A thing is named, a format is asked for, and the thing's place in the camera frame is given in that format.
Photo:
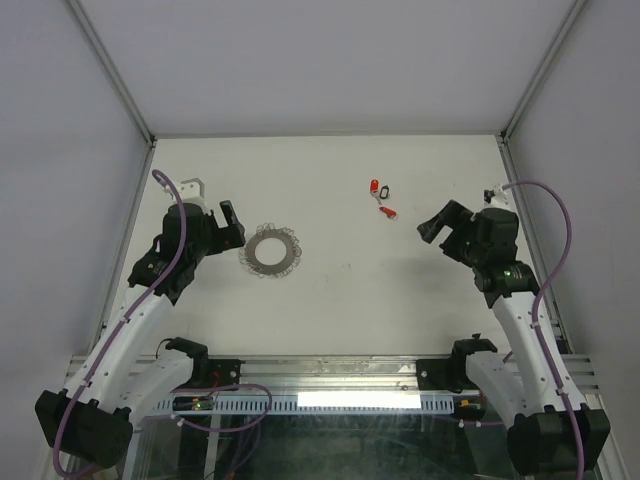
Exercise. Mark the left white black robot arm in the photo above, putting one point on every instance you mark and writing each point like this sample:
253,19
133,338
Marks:
94,416

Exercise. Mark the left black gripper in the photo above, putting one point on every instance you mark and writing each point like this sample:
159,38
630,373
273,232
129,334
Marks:
226,237

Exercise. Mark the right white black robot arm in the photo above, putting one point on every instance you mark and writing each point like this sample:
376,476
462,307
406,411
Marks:
549,426

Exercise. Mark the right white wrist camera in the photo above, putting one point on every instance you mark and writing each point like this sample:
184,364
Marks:
496,197

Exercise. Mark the aluminium mounting rail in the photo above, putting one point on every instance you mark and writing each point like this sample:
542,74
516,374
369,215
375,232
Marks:
395,373

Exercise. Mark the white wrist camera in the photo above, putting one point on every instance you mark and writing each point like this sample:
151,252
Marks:
496,197
193,187

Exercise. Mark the red handled key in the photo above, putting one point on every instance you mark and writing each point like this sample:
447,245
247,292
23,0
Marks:
374,190

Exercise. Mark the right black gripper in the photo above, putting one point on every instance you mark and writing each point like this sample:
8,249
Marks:
456,217

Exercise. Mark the red key tag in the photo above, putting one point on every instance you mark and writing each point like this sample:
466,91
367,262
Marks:
388,212

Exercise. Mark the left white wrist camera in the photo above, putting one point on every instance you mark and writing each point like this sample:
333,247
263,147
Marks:
193,187

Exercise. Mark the metal disc with key rings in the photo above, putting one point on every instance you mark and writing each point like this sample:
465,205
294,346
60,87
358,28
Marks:
272,252

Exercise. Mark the white slotted cable duct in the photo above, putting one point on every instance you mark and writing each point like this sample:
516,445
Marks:
312,403

